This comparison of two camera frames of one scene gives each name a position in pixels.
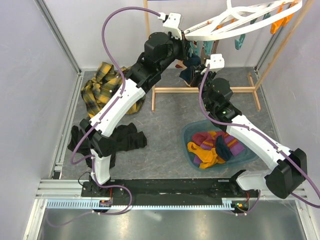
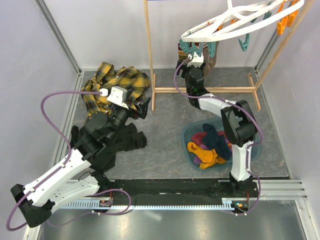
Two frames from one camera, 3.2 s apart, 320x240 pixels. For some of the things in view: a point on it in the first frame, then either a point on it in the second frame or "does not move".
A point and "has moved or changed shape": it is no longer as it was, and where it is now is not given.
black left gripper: [184, 46] to [135, 114]
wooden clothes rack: [251, 89] does not move
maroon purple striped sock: [205, 140] does not move
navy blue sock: [190, 61] has moved or changed shape
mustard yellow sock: [205, 155] does not move
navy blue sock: [222, 149] does not move
